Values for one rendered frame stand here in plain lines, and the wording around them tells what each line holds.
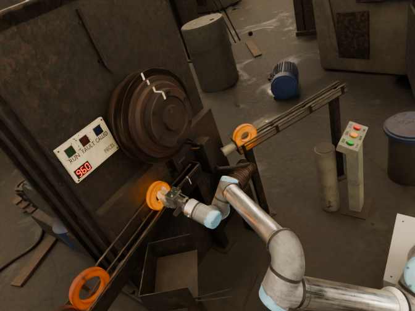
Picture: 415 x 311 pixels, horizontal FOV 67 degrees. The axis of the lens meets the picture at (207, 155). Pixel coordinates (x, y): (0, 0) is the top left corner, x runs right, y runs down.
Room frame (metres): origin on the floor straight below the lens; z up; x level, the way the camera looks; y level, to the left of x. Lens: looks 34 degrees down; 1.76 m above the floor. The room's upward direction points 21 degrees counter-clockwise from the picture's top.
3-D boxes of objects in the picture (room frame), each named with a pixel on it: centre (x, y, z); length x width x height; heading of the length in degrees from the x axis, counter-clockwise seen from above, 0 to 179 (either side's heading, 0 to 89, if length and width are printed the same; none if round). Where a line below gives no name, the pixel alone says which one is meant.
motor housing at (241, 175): (1.59, -0.16, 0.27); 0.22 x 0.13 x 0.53; 134
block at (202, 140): (1.63, 0.01, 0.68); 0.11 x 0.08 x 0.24; 44
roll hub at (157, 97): (1.38, 0.10, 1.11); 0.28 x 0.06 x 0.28; 134
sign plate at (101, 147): (1.30, 0.49, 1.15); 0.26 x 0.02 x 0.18; 134
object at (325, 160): (1.49, -0.69, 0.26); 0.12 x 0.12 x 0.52
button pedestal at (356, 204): (1.40, -0.83, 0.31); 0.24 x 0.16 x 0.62; 134
